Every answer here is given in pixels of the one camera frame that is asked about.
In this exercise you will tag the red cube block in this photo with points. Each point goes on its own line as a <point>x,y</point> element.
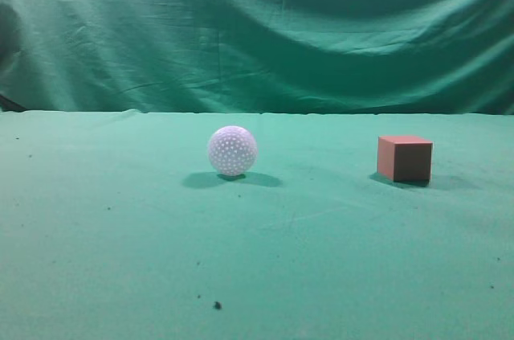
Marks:
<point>404,158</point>

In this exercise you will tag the white dimpled ball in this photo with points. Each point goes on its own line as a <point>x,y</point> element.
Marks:
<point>232,150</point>

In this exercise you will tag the green table cloth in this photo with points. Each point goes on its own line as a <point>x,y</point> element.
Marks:
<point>116,226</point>

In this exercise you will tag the green backdrop cloth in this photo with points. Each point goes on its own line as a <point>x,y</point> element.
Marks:
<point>258,56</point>

